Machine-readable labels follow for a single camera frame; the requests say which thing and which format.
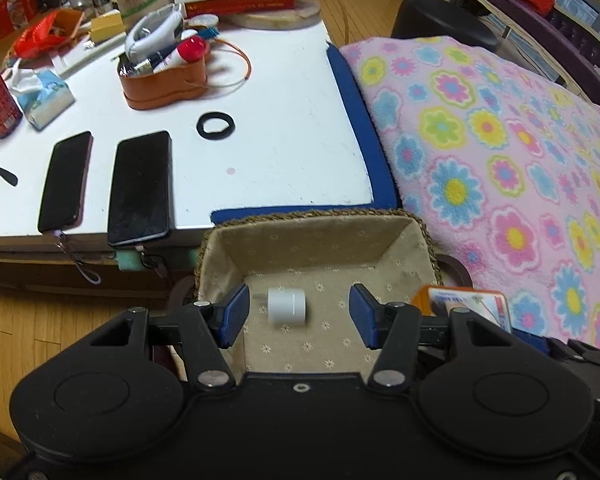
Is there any blue table edge mat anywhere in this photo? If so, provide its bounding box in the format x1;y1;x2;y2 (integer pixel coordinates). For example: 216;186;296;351
209;42;402;227

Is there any red plastic bag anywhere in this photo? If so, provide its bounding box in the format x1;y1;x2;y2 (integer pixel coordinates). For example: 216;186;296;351
11;8;86;59

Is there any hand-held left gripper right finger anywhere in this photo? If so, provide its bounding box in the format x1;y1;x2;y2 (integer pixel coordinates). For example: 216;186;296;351
349;283;526;396

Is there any orange box with card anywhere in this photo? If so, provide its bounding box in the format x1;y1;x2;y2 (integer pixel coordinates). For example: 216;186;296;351
411;284;514;334

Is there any round marble board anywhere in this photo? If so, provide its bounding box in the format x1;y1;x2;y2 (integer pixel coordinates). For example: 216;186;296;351
224;0;322;30

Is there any purple chaise sofa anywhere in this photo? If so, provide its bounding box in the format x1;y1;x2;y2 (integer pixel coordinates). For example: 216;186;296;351
449;0;600;111

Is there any white charger plug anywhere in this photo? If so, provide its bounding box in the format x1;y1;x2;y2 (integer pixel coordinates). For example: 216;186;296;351
266;287;307;326

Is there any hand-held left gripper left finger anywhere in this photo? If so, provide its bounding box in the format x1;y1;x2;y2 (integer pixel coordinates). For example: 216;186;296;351
80;282;251;393

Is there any white neck band device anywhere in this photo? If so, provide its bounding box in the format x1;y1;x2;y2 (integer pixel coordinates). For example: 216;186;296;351
124;3;186;64

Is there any tissue pack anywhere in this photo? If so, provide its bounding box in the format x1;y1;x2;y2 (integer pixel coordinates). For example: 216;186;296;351
9;69;76;131

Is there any large black smartphone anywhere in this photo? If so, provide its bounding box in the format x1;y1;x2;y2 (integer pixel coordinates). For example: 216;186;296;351
107;130;174;248

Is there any woven basket with fabric liner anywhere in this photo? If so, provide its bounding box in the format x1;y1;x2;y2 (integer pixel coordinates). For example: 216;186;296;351
194;209;446;376

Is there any yellow box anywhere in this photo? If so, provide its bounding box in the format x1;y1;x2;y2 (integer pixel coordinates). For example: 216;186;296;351
88;9;126;44

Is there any green foam block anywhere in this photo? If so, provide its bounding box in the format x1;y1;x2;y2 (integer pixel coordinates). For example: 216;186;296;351
116;249;149;274

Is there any pink floral blanket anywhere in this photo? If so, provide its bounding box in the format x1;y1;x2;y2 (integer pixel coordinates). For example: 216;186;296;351
339;35;600;357

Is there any black smartphone with strap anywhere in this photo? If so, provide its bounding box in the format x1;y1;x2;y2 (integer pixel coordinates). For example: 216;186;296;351
37;130;94;234

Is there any brown leather organizer box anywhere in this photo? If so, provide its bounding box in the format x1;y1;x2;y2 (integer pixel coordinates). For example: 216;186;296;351
117;49;211;110

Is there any orange cable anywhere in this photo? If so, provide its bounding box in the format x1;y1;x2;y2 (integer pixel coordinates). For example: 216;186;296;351
204;35;254;94

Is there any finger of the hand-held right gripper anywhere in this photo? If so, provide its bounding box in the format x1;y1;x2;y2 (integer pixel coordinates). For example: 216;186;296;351
512;330;600;376

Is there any red and white tube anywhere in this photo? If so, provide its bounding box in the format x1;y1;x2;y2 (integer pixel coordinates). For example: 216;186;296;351
151;37;211;74

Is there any black rubber ring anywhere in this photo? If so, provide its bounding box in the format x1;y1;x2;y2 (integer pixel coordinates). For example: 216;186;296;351
196;109;237;139

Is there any black round stool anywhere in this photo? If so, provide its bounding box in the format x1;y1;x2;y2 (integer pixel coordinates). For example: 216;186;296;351
390;0;504;54

